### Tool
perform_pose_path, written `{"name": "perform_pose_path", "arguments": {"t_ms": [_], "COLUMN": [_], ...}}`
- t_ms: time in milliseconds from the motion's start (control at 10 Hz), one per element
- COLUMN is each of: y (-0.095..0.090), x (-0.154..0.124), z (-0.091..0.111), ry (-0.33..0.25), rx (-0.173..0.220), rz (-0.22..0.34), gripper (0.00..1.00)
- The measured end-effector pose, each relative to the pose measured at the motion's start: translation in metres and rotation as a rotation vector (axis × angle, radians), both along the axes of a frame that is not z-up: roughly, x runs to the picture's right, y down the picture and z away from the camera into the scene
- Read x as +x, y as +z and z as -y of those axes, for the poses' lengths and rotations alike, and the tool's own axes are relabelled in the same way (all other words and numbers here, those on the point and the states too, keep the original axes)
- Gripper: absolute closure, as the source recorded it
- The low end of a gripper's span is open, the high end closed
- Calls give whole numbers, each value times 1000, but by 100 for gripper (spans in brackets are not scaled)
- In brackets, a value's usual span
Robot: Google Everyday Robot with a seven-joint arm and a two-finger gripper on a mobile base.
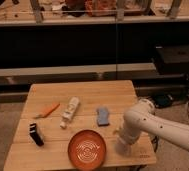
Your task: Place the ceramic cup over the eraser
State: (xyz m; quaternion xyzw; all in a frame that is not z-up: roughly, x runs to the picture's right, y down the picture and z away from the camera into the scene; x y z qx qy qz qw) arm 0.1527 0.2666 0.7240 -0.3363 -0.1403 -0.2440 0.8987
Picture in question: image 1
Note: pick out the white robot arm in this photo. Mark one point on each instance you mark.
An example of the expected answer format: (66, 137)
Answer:
(140, 117)

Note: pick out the blue eraser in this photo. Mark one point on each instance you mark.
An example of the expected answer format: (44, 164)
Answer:
(102, 116)

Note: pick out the white plastic bottle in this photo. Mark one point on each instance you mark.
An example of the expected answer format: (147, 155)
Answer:
(69, 111)

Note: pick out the orange carrot toy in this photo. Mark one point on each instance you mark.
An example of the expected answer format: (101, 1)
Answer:
(47, 111)

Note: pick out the wooden table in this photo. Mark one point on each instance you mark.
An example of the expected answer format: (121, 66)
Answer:
(116, 96)

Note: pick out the orange ribbed plate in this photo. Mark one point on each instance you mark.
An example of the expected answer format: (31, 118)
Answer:
(87, 150)

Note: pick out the black stapler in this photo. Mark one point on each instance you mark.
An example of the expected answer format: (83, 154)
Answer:
(34, 134)

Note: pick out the red cluttered items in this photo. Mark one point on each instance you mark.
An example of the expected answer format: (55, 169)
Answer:
(77, 8)

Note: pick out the black box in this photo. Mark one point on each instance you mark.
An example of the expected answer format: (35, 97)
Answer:
(172, 59)

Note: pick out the long shelf bench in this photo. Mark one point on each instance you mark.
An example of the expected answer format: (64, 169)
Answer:
(49, 12)

